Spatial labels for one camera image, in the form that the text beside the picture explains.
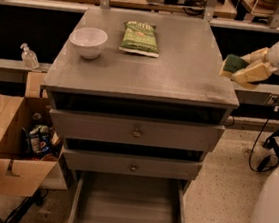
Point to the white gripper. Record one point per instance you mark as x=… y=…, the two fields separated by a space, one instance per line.
x=258 y=70

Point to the green yellow sponge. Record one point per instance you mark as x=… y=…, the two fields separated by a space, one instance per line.
x=231 y=65

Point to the grey top drawer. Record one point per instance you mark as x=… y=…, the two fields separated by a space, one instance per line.
x=123 y=130

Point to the grey drawer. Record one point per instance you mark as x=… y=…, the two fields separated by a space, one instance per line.
x=131 y=164
x=119 y=198
x=123 y=130

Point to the grey drawer cabinet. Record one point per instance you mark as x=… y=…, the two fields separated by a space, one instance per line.
x=181 y=85

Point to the grey middle drawer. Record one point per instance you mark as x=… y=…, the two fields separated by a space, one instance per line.
x=131 y=164

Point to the grey bottom drawer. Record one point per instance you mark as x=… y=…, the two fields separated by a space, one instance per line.
x=119 y=198

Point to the green chip bag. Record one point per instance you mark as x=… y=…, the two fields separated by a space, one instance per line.
x=139 y=38

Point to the white bowl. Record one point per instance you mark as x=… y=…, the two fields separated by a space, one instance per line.
x=88 y=42

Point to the clear sanitizer bottle left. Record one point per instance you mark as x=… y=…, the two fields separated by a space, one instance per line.
x=29 y=57

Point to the snack packages in box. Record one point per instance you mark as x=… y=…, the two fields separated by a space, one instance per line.
x=41 y=142

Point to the cardboard box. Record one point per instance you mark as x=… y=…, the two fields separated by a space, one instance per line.
x=20 y=175

